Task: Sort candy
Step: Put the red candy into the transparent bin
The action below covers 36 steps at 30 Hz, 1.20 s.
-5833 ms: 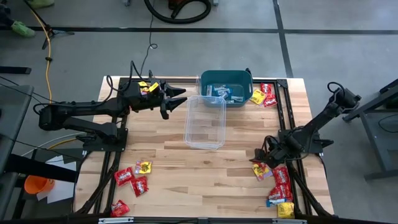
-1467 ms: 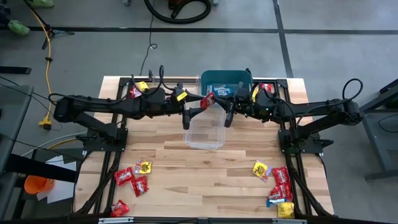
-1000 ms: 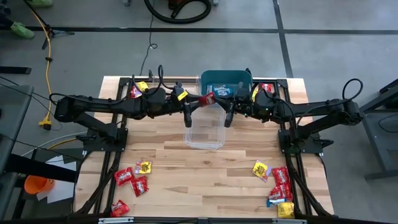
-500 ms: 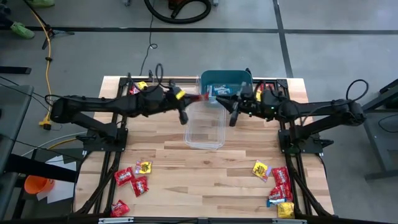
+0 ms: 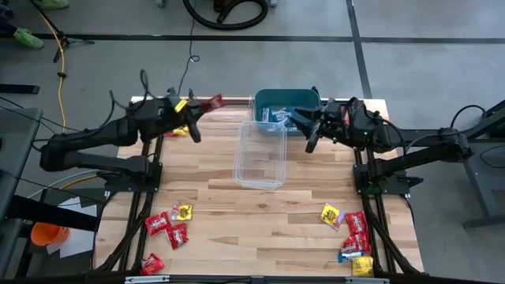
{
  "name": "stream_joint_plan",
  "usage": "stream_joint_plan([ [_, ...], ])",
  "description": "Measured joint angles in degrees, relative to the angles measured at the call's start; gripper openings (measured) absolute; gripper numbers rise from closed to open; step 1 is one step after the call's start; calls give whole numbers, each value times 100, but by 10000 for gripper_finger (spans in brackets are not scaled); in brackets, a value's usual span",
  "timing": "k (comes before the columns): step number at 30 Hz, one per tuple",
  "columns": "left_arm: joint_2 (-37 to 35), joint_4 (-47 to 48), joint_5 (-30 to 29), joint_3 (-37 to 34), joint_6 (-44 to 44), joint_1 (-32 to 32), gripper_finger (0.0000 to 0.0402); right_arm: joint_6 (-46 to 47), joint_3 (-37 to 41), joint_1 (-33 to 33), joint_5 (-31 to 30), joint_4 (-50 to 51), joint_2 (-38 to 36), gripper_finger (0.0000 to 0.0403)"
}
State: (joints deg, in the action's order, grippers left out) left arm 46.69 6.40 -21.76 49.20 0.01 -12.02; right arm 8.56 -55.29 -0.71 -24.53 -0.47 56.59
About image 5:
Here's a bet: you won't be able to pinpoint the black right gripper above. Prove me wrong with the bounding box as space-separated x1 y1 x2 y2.
291 97 358 155

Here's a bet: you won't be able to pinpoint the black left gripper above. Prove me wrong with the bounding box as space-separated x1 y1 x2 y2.
155 95 211 144

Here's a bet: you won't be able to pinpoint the large clear plastic bin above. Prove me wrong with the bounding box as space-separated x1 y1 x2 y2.
232 120 288 191

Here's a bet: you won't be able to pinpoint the small clear plastic bin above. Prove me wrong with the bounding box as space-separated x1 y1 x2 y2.
196 96 254 135

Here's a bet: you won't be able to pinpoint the teal plastic bin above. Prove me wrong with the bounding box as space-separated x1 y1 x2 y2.
253 88 323 138

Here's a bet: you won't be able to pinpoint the black tripod stand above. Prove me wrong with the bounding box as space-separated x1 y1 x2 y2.
28 0 95 64

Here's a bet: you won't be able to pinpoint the white paper sheets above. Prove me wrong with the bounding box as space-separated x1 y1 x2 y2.
45 196 99 260

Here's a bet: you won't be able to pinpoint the grey metal stand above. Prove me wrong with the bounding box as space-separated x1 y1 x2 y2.
459 98 505 230

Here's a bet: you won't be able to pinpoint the black metal beam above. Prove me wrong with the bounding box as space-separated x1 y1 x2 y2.
6 192 102 234

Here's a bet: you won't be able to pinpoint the black flat bar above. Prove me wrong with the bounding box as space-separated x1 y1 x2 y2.
0 83 41 95

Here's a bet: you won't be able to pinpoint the grey desk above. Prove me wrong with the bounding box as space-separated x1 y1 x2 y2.
0 106 44 222

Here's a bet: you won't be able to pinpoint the person's green shoe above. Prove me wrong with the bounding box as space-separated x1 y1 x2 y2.
13 27 45 50
33 0 71 11

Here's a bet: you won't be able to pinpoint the orange bucket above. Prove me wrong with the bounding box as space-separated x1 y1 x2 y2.
30 221 71 248

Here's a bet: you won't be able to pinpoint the person's leg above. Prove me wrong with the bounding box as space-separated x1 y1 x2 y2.
0 3 19 36

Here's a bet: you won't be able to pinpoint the thin black cable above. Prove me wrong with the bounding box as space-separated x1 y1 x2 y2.
176 0 201 98

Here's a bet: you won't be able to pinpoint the black vacuum hose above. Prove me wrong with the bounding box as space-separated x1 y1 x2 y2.
181 0 270 32

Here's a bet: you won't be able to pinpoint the white cable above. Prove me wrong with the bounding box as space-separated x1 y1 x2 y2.
26 166 114 199

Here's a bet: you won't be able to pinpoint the yellow extension cable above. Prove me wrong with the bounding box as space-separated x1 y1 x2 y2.
37 6 69 133

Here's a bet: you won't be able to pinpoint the silver metal bracket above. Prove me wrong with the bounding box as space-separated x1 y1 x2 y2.
345 277 391 284
125 275 170 284

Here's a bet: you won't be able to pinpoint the black metal table frame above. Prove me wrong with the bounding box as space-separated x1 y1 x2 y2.
91 96 426 284

